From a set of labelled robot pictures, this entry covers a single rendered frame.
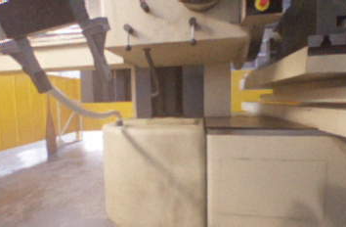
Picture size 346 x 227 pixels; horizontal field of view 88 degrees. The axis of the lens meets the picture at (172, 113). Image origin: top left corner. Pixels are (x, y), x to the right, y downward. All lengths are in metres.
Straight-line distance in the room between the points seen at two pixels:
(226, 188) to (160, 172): 0.36
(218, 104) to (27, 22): 1.40
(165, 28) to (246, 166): 0.81
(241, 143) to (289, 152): 0.23
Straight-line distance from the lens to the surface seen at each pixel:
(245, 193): 1.10
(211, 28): 0.99
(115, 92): 1.78
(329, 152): 1.17
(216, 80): 1.59
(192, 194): 1.10
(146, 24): 1.04
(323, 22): 0.98
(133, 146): 1.07
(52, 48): 1.68
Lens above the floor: 0.76
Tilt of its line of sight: 4 degrees down
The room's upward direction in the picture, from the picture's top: 1 degrees counter-clockwise
